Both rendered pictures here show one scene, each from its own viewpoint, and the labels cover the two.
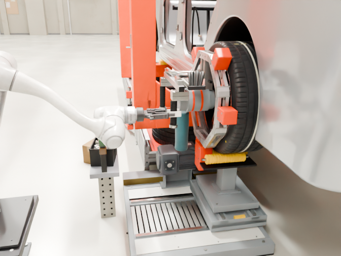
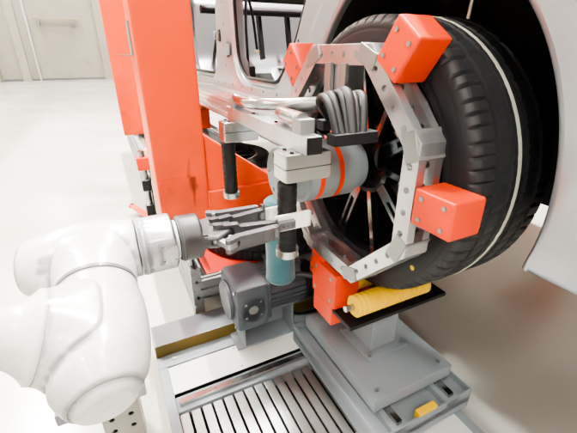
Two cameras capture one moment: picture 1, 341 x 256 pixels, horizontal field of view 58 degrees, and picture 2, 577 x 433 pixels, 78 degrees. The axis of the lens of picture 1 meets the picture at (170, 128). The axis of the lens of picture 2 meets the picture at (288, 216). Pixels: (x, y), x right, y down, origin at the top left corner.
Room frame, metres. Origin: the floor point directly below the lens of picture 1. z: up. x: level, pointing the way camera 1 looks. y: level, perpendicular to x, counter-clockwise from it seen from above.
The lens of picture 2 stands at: (0.96, 0.13, 1.10)
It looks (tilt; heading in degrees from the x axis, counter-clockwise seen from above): 24 degrees down; 345
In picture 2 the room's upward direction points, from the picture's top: straight up
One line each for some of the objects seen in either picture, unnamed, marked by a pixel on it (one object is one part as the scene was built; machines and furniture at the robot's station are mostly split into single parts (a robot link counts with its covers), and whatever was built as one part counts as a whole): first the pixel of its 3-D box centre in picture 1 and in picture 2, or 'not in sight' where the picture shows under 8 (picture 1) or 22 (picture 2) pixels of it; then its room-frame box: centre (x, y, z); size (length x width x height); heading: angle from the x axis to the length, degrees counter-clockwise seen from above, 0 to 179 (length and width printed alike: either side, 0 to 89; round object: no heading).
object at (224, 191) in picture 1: (226, 174); (375, 315); (1.79, -0.38, 0.32); 0.40 x 0.30 x 0.28; 12
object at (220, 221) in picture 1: (225, 200); (372, 361); (1.78, -0.38, 0.13); 0.50 x 0.36 x 0.10; 12
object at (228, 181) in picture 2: (162, 97); (229, 168); (1.88, 0.05, 0.83); 0.04 x 0.04 x 0.16
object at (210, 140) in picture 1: (206, 98); (342, 165); (1.76, -0.21, 0.85); 0.54 x 0.07 x 0.54; 12
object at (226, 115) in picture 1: (226, 115); (446, 210); (1.45, -0.28, 0.85); 0.09 x 0.08 x 0.07; 12
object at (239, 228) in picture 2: (158, 115); (246, 230); (1.51, 0.07, 0.83); 0.11 x 0.01 x 0.04; 91
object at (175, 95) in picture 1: (179, 94); (302, 162); (1.55, -0.04, 0.93); 0.09 x 0.05 x 0.05; 102
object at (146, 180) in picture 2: (130, 108); (147, 188); (3.32, 0.46, 0.30); 0.09 x 0.05 x 0.50; 12
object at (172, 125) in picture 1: (173, 113); (287, 217); (1.54, -0.02, 0.83); 0.04 x 0.04 x 0.16
